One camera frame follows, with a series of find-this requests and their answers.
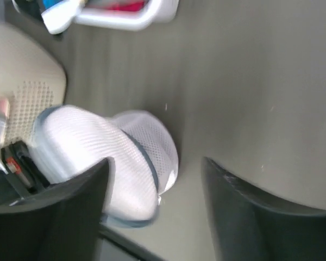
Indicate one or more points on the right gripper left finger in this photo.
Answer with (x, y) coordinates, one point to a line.
(60, 223)

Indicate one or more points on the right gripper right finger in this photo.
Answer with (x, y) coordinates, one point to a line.
(248, 223)

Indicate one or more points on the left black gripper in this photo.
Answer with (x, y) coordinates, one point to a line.
(21, 177)

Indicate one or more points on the white mesh laundry bag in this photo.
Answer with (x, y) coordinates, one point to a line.
(143, 159)

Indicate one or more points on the cream laundry hamper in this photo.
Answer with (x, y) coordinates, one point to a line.
(31, 80)

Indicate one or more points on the white plastic basket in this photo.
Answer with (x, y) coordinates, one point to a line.
(57, 16)

